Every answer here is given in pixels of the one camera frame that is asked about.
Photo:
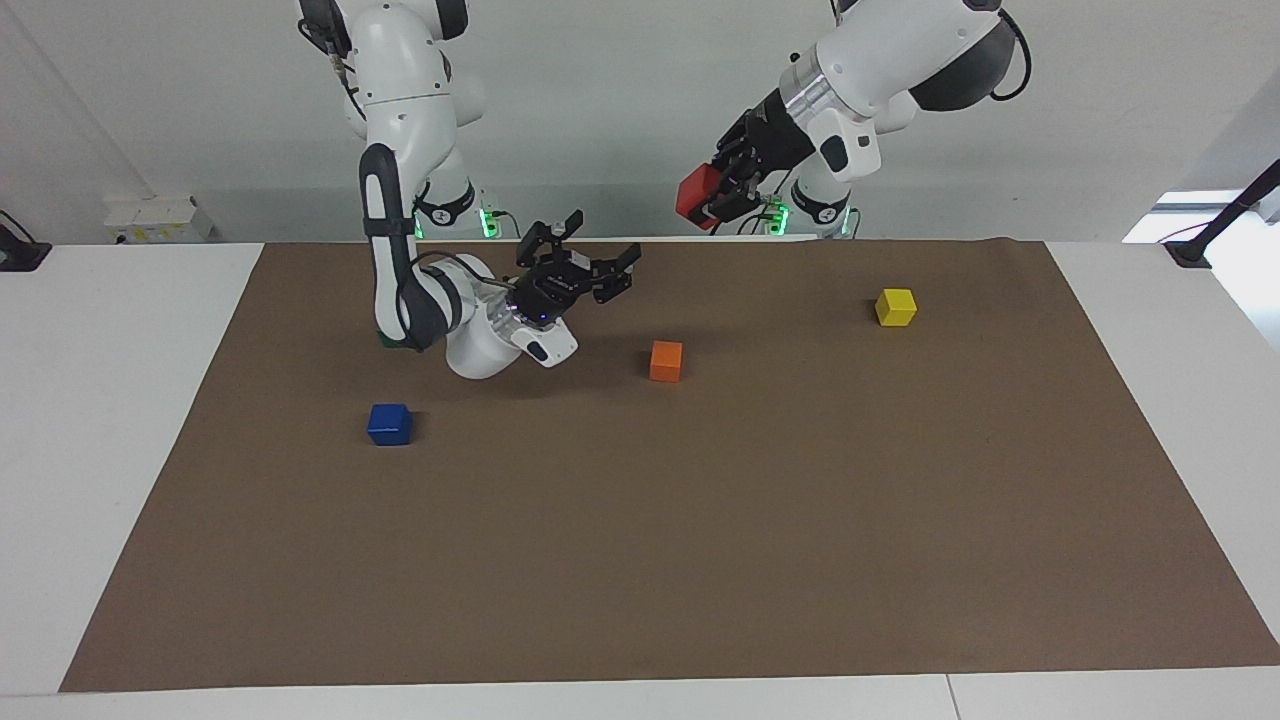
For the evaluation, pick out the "white wall power box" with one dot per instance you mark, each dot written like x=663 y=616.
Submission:
x=160 y=220

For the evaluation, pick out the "brown table mat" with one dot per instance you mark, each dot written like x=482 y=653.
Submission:
x=700 y=550

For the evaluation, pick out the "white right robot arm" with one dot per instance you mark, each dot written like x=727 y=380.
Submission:
x=400 y=100

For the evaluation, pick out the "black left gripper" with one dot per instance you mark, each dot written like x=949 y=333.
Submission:
x=770 y=135

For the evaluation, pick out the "black clamp stand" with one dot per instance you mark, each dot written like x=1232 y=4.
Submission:
x=20 y=252

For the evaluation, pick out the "green wooden block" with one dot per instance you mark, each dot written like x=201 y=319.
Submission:
x=392 y=344

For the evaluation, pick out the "red wooden block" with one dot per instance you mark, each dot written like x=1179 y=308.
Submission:
x=697 y=198

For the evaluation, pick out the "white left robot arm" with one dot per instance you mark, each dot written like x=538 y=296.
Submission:
x=900 y=50

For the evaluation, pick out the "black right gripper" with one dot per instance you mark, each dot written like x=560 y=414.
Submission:
x=555 y=285

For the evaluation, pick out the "blue wooden block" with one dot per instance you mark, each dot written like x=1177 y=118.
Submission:
x=390 y=425

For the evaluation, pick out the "yellow wooden block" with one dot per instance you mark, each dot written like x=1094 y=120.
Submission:
x=896 y=307

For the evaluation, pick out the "orange wooden block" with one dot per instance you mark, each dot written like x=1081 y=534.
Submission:
x=666 y=362

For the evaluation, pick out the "black slanted camera stand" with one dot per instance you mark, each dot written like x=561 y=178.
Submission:
x=1225 y=215

